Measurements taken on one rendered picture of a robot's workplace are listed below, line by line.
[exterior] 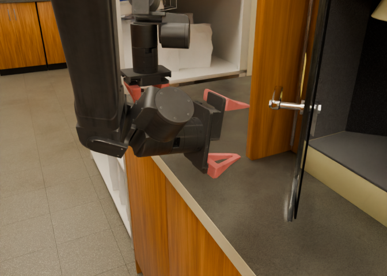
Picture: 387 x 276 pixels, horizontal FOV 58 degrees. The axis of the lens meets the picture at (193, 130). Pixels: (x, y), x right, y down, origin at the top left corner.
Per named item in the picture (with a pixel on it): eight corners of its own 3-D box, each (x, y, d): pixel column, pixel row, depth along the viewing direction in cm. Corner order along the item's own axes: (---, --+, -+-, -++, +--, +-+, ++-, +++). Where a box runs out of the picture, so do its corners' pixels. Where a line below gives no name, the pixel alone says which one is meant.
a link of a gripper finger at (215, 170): (255, 137, 61) (209, 140, 56) (247, 174, 63) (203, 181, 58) (232, 124, 66) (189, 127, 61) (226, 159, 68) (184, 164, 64)
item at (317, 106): (315, 131, 59) (321, 99, 57) (316, 137, 57) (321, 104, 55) (303, 130, 60) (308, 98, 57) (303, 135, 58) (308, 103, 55)
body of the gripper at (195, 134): (220, 110, 55) (178, 111, 51) (211, 169, 58) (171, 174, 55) (199, 99, 60) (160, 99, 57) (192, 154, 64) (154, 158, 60)
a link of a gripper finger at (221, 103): (262, 98, 59) (215, 98, 54) (254, 138, 61) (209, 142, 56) (238, 88, 64) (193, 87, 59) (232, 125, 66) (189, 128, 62)
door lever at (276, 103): (302, 98, 65) (303, 84, 64) (302, 117, 56) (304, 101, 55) (272, 95, 66) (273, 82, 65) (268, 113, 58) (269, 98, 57)
